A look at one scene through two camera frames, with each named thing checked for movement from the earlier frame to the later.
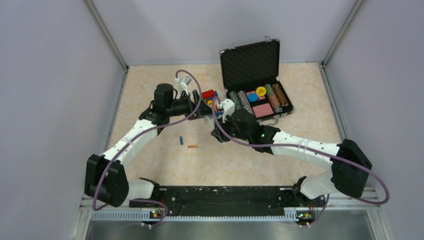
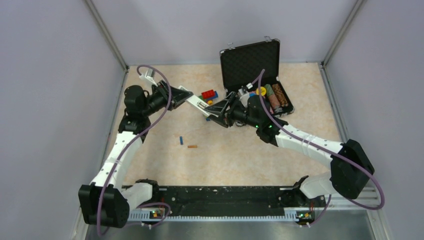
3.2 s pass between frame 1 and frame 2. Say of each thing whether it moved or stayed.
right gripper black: moved
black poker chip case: stayed
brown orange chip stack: stayed
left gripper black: moved
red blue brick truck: stayed
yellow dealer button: stayed
